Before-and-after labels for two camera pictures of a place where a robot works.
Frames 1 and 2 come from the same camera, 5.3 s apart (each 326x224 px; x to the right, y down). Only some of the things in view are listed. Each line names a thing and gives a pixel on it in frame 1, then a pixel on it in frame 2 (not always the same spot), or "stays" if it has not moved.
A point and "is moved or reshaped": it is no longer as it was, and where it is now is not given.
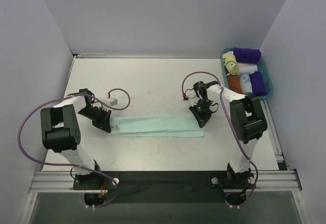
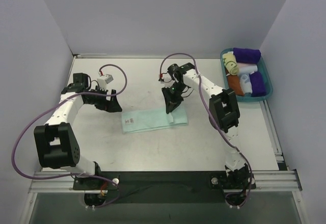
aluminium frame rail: x=266 y=180 stays
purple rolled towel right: x=257 y=86 stays
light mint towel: x=156 y=125 is moved or reshaped
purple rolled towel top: x=247 y=55 stays
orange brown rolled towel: x=234 y=83 stays
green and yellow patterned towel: x=231 y=63 stays
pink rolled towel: x=247 y=68 stays
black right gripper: x=200 y=113 to x=172 y=97
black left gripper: x=102 y=118 to x=102 y=99
